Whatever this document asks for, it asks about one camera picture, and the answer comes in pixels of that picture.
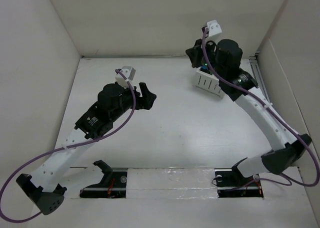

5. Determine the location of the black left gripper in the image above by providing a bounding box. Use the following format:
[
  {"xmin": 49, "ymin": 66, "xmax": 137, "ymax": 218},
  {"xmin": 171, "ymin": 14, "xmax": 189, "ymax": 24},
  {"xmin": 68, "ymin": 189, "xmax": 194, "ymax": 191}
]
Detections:
[{"xmin": 110, "ymin": 82, "xmax": 156, "ymax": 121}]

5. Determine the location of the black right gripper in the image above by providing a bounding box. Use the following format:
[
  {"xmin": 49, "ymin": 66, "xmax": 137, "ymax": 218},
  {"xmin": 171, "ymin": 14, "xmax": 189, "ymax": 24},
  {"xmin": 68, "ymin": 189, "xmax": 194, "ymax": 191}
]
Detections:
[{"xmin": 187, "ymin": 36, "xmax": 226, "ymax": 79}]

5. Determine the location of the blue cap black highlighter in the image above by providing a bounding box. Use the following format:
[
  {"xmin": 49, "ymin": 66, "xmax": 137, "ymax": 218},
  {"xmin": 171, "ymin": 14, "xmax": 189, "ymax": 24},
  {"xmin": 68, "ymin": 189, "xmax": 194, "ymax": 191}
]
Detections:
[{"xmin": 200, "ymin": 66, "xmax": 208, "ymax": 73}]

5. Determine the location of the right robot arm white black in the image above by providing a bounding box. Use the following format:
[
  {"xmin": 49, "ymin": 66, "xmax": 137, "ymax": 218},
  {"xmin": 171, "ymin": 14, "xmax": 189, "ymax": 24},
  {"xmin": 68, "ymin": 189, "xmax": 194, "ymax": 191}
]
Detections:
[{"xmin": 185, "ymin": 38, "xmax": 312, "ymax": 185}]

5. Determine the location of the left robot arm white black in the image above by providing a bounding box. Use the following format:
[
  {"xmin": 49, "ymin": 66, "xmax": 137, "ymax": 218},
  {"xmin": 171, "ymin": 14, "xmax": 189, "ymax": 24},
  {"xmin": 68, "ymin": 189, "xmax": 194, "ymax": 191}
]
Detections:
[{"xmin": 16, "ymin": 82, "xmax": 157, "ymax": 215}]

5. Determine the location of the white slotted pen holder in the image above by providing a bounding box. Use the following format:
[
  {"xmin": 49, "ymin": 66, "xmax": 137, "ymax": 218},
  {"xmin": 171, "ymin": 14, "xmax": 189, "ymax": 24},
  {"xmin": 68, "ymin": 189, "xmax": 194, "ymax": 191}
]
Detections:
[{"xmin": 193, "ymin": 67, "xmax": 225, "ymax": 98}]

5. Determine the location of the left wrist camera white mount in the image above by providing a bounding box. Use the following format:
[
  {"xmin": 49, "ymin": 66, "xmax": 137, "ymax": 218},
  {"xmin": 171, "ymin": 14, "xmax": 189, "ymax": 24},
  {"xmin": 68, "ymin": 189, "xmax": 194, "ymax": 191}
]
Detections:
[{"xmin": 115, "ymin": 66, "xmax": 136, "ymax": 88}]

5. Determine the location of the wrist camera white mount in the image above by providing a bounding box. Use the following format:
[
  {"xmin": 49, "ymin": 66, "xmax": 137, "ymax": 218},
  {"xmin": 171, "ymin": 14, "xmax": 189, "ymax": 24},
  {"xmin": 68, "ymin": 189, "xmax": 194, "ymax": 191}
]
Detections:
[
  {"xmin": 115, "ymin": 66, "xmax": 136, "ymax": 88},
  {"xmin": 202, "ymin": 20, "xmax": 222, "ymax": 38}
]

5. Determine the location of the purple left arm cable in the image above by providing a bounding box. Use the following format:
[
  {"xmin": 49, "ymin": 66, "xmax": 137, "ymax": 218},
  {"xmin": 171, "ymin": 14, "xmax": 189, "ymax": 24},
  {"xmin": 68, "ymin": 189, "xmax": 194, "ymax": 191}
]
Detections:
[{"xmin": 0, "ymin": 68, "xmax": 137, "ymax": 223}]

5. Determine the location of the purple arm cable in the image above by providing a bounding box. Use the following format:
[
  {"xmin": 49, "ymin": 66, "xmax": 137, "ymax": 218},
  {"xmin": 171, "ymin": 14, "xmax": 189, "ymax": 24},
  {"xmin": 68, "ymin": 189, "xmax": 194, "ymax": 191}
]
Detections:
[
  {"xmin": 0, "ymin": 68, "xmax": 137, "ymax": 223},
  {"xmin": 201, "ymin": 28, "xmax": 320, "ymax": 192}
]

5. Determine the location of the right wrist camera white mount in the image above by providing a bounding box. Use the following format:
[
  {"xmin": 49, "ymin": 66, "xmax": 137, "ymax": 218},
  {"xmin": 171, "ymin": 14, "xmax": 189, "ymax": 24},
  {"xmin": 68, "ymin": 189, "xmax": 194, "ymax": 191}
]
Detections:
[{"xmin": 202, "ymin": 20, "xmax": 222, "ymax": 38}]

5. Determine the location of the aluminium rail right side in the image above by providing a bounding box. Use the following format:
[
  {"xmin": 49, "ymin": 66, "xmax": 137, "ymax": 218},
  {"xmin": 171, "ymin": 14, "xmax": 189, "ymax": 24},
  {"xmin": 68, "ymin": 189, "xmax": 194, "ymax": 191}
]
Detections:
[{"xmin": 249, "ymin": 56, "xmax": 270, "ymax": 102}]

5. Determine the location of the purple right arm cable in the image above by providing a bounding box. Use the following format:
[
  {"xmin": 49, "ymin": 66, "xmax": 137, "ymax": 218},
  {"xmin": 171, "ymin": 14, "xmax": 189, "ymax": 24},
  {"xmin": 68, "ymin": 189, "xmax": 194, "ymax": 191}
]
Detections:
[{"xmin": 201, "ymin": 28, "xmax": 320, "ymax": 192}]

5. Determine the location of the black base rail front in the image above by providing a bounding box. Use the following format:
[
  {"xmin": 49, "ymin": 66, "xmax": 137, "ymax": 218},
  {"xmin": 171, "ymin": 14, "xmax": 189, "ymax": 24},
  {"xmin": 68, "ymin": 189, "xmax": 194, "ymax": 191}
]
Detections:
[{"xmin": 79, "ymin": 169, "xmax": 264, "ymax": 199}]

